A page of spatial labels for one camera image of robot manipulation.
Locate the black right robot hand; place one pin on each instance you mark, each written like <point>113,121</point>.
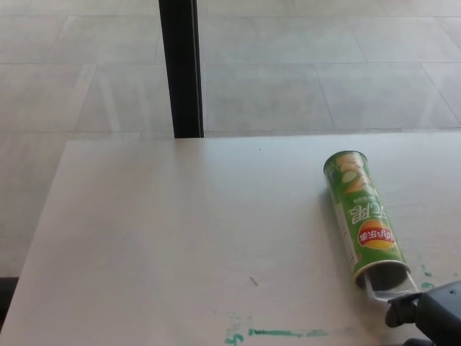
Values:
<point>428,311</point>

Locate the clear plastic chips tray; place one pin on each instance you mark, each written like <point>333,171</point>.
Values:
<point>389,292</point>

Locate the green chips can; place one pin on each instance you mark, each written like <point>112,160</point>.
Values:
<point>362,216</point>

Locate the black vertical window frame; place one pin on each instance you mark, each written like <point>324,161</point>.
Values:
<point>182,68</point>

